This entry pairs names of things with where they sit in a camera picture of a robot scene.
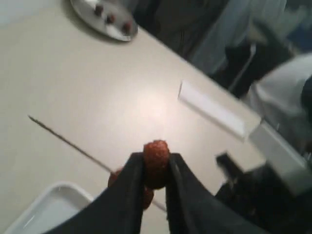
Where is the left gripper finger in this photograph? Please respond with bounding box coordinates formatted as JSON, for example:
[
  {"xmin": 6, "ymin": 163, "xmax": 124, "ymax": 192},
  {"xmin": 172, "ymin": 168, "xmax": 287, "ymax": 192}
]
[{"xmin": 46, "ymin": 153, "xmax": 144, "ymax": 234}]

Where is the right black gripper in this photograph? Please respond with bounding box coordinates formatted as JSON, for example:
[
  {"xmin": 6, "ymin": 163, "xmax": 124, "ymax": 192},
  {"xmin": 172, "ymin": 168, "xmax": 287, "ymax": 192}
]
[{"xmin": 166, "ymin": 153, "xmax": 312, "ymax": 234}]

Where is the dark red cherry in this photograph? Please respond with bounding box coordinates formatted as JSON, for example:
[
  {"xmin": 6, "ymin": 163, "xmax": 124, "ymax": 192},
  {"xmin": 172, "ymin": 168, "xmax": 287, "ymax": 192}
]
[{"xmin": 143, "ymin": 187, "xmax": 154, "ymax": 210}]

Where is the thin metal skewer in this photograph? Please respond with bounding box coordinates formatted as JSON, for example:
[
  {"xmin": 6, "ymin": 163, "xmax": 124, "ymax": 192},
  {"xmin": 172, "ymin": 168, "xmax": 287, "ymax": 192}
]
[{"xmin": 28, "ymin": 115, "xmax": 168, "ymax": 212}]

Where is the white rectangular plastic tray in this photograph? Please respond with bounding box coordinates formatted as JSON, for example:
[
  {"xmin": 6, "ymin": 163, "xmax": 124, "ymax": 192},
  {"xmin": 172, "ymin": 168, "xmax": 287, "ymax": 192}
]
[{"xmin": 4, "ymin": 181, "xmax": 94, "ymax": 234}]

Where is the white paper box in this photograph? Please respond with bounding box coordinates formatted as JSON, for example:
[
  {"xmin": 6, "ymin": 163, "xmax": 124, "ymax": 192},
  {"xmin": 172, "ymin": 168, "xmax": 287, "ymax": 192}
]
[{"xmin": 178, "ymin": 80, "xmax": 247, "ymax": 140}]

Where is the person in dark clothes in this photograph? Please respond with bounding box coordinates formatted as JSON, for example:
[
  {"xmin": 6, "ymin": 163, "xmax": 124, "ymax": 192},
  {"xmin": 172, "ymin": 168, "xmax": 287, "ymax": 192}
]
[{"xmin": 124, "ymin": 0, "xmax": 312, "ymax": 98}]

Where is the round metal plate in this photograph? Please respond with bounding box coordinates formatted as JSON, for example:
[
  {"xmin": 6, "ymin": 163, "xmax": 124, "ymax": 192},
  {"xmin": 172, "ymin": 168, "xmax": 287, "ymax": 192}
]
[{"xmin": 70, "ymin": 0, "xmax": 138, "ymax": 42}]

